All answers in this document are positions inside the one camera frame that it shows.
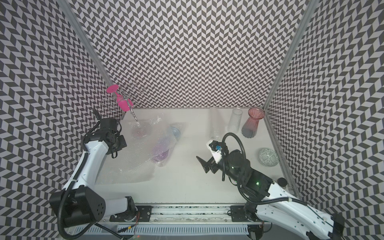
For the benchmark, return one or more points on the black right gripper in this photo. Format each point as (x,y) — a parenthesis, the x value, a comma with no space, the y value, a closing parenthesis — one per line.
(211,163)

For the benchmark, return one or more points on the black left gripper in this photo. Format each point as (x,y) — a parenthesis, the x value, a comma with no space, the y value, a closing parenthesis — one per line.
(123,144)

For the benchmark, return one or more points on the clear bubble wrap sheet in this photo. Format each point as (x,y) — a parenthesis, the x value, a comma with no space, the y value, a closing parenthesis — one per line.
(126,171)

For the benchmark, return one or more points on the clear glass vase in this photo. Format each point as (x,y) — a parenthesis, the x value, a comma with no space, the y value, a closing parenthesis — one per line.
(235,120)

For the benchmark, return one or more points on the blue purple vase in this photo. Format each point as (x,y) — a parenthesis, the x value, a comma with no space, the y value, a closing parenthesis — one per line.
(164,147)

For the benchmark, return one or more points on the pink vase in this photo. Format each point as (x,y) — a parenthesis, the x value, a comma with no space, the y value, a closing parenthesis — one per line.
(250,128)

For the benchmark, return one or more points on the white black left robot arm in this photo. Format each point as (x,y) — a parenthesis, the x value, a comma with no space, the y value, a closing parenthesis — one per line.
(78,206)

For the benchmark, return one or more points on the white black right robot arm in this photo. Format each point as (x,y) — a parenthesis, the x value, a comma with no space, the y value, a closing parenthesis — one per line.
(267,201)

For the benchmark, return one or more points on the clear wrapped vase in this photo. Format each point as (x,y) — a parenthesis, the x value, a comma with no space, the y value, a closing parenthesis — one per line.
(216,125)

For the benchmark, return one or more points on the pink plastic wine glass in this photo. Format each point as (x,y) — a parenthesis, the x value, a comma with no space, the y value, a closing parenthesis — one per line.
(123,102)

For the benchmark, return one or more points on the green patterned bowl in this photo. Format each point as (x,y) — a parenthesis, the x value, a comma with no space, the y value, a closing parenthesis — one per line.
(268,157)

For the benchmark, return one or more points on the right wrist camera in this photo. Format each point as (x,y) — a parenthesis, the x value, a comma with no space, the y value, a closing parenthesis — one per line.
(216,149)

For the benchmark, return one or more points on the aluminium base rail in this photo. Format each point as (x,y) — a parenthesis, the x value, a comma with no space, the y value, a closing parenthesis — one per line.
(178,214)

